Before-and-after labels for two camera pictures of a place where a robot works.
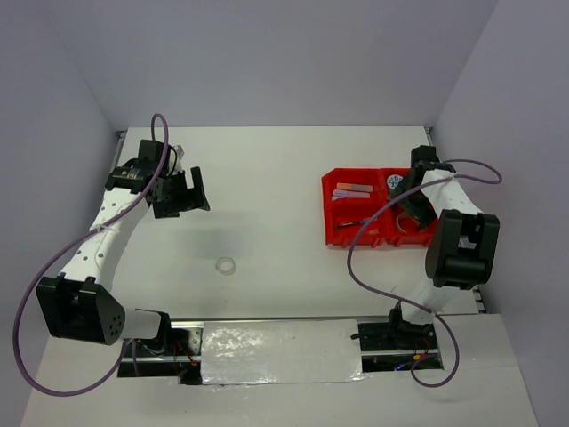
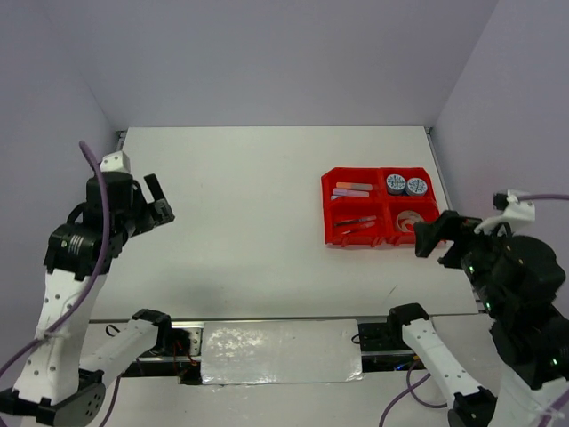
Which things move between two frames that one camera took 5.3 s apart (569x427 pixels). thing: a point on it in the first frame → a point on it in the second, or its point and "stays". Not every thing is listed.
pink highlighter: (349, 194) stays
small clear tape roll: (226, 265) → (404, 222)
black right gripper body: (419, 207) → (476, 263)
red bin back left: (365, 176) stays
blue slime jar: (393, 180) stays
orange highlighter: (354, 187) stays
